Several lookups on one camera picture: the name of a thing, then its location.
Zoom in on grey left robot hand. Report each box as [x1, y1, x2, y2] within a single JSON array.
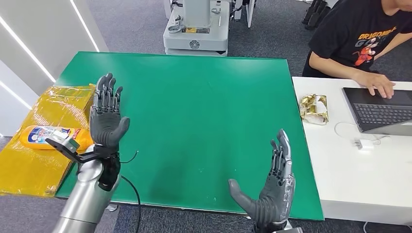
[[89, 73, 131, 149]]

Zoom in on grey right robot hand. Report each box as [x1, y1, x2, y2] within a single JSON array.
[[228, 128, 296, 232]]

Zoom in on person's right hand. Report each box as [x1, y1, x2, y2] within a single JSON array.
[[360, 72, 396, 100]]

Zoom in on orange bottle with clear cap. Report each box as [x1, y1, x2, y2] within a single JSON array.
[[19, 125, 95, 152]]

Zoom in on dark grey laptop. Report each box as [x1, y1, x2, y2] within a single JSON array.
[[342, 86, 412, 137]]

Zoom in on white power adapter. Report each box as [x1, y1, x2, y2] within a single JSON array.
[[352, 139, 376, 151]]

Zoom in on yellow film wrapped cardboard box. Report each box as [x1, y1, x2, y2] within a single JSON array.
[[0, 84, 97, 198]]

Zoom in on crumpled gold wrapper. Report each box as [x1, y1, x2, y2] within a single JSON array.
[[299, 94, 329, 126]]

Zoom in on white desk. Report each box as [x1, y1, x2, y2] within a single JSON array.
[[292, 76, 412, 227]]

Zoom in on green table mat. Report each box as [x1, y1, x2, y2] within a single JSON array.
[[55, 51, 325, 222]]

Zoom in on white panel stand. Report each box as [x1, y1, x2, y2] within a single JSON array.
[[233, 0, 258, 28]]

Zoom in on thin black cable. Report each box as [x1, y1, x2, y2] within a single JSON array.
[[120, 150, 139, 164]]

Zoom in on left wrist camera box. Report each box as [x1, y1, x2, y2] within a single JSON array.
[[45, 135, 107, 163]]

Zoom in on thin white cable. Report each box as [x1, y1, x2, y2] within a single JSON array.
[[334, 122, 392, 145]]

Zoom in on thick black cable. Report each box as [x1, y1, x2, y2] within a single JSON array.
[[120, 175, 142, 233]]

